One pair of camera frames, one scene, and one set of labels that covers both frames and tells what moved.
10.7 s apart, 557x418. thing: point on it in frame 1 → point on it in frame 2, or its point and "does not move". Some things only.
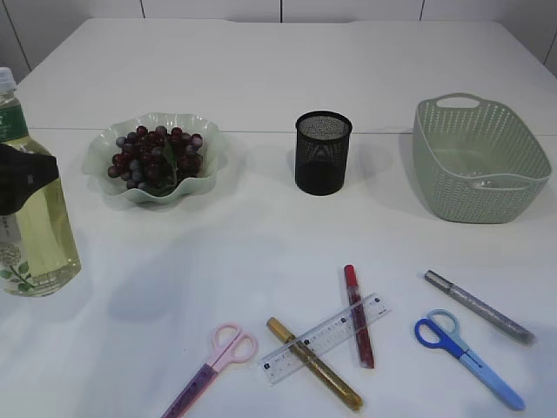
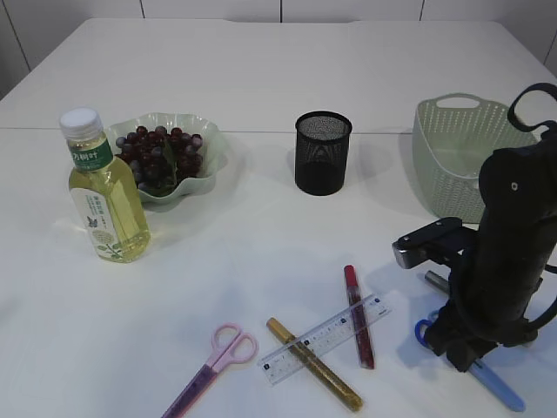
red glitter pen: x=359 y=313 does not move
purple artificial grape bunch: x=155 y=161 does not move
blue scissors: x=440 y=329 does not move
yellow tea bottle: x=38 y=254 → x=106 y=193
